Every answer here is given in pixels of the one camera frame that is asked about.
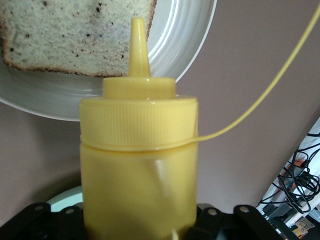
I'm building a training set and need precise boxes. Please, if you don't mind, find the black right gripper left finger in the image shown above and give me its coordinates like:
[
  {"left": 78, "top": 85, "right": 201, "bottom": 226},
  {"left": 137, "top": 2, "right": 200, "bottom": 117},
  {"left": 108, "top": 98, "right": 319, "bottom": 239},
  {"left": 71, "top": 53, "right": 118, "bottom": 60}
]
[{"left": 0, "top": 202, "right": 87, "bottom": 240}]

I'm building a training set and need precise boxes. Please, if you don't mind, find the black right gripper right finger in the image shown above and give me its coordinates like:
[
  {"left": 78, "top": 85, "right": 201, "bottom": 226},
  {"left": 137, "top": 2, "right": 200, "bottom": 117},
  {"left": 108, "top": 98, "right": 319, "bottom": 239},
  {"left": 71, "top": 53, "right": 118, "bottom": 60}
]
[{"left": 186, "top": 202, "right": 281, "bottom": 240}]

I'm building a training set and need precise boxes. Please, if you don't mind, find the yellow squeeze bottle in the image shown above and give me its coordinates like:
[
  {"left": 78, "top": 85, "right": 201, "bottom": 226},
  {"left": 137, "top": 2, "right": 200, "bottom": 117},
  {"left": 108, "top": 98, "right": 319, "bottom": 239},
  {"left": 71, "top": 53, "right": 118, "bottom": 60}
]
[{"left": 79, "top": 4, "right": 320, "bottom": 240}]

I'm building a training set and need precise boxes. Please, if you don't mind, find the light bread slice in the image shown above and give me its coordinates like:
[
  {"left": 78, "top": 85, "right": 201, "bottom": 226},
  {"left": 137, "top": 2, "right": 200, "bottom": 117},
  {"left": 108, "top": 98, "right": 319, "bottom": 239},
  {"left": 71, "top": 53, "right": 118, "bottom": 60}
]
[{"left": 0, "top": 0, "right": 158, "bottom": 78}]

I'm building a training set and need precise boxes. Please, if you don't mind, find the mint green plate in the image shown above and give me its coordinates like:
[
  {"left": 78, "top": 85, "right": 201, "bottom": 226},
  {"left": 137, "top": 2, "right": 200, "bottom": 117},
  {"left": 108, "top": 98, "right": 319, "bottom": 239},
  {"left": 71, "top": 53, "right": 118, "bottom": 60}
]
[{"left": 46, "top": 186, "right": 85, "bottom": 213}]

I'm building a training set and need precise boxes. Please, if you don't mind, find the beige plate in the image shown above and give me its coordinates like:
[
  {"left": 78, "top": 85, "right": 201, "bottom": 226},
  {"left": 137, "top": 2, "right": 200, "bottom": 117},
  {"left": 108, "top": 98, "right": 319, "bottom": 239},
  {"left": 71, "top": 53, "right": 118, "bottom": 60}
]
[{"left": 0, "top": 0, "right": 218, "bottom": 123}]

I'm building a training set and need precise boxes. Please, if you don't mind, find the tangled black floor cable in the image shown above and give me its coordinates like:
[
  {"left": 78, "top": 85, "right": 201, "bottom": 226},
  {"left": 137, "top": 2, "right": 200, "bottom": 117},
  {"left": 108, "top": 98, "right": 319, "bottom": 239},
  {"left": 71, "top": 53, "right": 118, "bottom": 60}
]
[{"left": 259, "top": 144, "right": 320, "bottom": 213}]

